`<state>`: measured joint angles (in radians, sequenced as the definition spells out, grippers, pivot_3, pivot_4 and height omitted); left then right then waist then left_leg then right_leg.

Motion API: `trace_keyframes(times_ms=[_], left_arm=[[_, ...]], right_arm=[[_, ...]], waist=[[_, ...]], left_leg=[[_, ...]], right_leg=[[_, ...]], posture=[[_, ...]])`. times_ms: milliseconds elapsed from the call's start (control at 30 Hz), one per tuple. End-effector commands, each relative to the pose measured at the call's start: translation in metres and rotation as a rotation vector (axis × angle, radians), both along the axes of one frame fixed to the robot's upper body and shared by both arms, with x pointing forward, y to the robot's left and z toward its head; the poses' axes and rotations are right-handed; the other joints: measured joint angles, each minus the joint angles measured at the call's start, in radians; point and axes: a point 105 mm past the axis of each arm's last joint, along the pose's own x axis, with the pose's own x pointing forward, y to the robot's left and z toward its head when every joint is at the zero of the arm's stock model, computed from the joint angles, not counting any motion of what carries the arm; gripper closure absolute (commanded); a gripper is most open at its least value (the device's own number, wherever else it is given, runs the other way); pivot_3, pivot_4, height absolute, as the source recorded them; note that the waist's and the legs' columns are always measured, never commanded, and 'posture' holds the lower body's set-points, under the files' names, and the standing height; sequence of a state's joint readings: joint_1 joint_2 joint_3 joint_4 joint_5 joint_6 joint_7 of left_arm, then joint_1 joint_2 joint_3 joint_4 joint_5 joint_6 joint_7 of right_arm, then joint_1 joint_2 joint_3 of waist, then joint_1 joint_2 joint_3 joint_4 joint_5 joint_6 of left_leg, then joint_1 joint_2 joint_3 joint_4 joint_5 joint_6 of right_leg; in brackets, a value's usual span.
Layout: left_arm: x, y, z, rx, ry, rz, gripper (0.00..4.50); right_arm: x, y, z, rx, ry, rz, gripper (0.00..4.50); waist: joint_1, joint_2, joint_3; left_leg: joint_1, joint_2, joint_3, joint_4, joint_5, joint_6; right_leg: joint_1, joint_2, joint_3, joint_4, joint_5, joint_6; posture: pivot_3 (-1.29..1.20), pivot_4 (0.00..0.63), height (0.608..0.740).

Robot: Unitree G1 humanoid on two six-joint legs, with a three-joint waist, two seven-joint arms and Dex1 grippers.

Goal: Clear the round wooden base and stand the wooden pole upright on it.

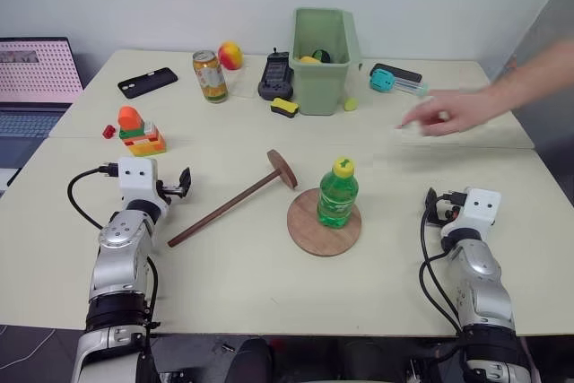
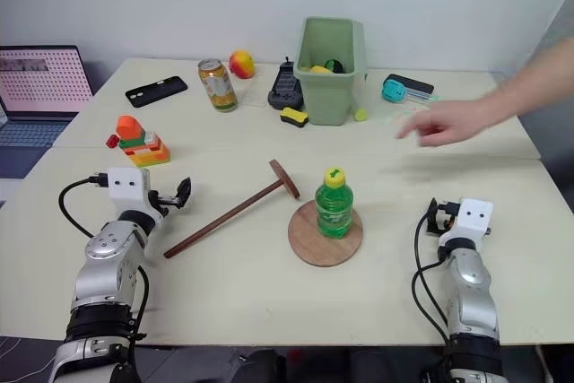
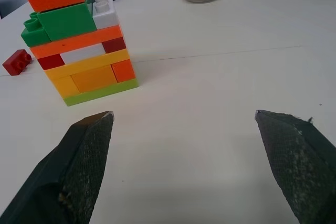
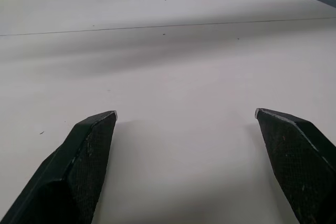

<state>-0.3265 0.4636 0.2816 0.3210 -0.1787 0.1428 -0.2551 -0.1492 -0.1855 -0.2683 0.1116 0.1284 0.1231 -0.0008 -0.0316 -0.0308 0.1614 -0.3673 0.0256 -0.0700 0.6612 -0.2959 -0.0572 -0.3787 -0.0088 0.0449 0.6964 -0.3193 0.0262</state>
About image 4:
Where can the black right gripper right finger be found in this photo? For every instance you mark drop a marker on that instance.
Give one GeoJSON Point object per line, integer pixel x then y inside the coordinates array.
{"type": "Point", "coordinates": [296, 161]}

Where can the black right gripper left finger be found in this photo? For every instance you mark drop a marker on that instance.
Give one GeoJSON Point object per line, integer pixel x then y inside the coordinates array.
{"type": "Point", "coordinates": [78, 171]}

